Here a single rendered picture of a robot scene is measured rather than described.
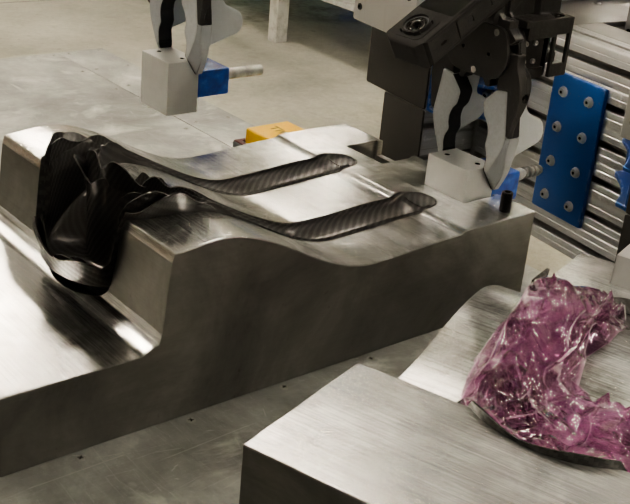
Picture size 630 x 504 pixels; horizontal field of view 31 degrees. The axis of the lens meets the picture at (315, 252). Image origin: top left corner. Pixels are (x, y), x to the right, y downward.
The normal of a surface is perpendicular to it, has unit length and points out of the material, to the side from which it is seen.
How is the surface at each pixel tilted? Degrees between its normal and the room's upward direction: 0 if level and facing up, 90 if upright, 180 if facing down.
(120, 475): 0
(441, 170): 89
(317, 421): 0
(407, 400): 0
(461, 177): 89
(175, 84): 90
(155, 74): 90
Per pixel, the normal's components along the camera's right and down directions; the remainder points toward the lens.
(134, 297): -0.76, 0.09
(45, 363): 0.08, -0.90
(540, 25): 0.62, 0.37
